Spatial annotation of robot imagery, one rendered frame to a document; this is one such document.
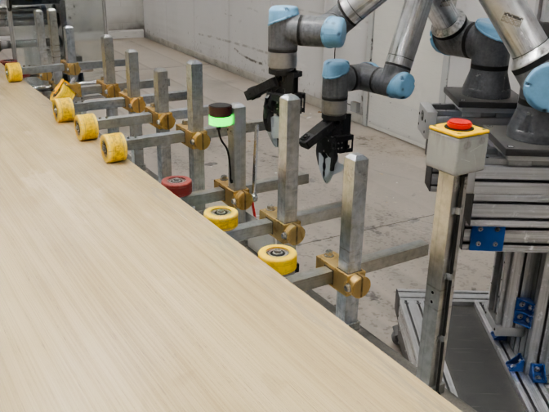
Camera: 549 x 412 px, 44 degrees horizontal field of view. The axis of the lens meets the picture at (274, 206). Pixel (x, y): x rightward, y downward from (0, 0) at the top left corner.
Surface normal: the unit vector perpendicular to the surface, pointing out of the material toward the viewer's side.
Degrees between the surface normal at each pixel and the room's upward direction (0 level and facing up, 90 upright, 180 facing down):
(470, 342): 0
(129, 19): 90
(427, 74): 90
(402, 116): 91
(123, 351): 0
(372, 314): 0
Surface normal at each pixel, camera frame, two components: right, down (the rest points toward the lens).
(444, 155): -0.85, 0.18
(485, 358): 0.02, -0.93
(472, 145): 0.52, 0.33
